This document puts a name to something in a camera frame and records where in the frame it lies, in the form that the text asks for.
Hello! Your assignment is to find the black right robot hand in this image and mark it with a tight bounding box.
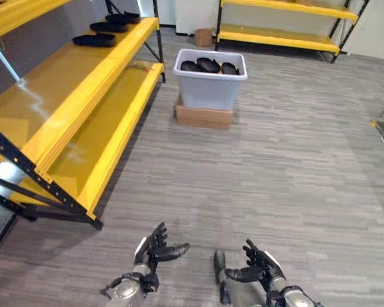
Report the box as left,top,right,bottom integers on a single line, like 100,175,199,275
224,239,287,283

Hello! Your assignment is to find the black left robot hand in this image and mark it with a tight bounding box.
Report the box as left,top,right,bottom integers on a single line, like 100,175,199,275
133,222,191,268

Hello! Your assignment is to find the flat cardboard box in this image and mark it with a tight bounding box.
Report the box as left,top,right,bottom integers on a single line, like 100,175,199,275
174,95,234,130

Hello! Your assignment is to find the grey plastic box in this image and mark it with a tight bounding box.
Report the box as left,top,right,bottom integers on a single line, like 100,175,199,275
172,48,248,111

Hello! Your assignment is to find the large yellow shelf rack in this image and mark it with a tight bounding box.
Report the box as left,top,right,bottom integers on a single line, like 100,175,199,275
0,0,166,230

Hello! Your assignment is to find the small brown cardboard box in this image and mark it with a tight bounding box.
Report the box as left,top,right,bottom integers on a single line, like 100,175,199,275
194,28,214,48

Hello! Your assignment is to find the silver robot leg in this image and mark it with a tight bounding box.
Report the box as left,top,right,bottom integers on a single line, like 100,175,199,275
213,249,268,307

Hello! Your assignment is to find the black sole-shaped part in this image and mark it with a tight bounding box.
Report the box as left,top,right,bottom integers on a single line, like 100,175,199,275
180,60,204,73
221,62,240,75
72,33,116,48
105,11,141,24
196,57,221,74
89,21,129,33

